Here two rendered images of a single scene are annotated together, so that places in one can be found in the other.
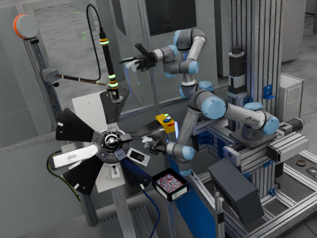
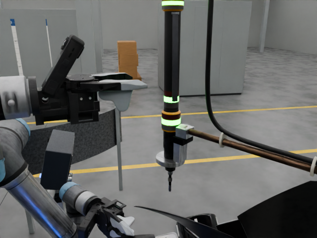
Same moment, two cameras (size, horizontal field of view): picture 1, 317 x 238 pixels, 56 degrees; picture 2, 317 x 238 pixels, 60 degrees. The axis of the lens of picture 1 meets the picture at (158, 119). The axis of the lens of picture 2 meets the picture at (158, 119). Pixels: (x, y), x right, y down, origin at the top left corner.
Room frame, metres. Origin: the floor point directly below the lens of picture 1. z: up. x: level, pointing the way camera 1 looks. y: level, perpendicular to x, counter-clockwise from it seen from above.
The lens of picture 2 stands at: (2.24, 0.22, 1.77)
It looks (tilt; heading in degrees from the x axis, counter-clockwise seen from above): 19 degrees down; 182
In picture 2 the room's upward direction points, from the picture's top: straight up
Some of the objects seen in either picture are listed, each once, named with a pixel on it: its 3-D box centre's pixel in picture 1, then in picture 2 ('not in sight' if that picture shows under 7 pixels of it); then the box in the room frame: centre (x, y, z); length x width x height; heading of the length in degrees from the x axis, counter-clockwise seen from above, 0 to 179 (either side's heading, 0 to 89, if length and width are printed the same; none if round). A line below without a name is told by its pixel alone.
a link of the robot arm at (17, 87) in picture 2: (156, 55); (18, 97); (1.78, -0.05, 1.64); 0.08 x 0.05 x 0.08; 26
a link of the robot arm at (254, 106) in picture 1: (253, 113); not in sight; (1.66, -0.61, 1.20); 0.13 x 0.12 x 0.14; 14
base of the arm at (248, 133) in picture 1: (252, 128); not in sight; (1.67, -0.61, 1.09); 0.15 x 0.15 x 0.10
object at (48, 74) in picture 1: (50, 75); not in sight; (2.05, 0.71, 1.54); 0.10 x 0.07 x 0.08; 50
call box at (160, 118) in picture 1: (165, 123); not in sight; (2.02, -0.05, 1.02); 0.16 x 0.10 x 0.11; 15
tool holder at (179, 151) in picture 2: (114, 92); (173, 143); (1.65, 0.23, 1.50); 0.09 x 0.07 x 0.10; 50
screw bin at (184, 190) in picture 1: (170, 183); not in sight; (1.53, -0.01, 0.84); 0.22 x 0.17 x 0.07; 29
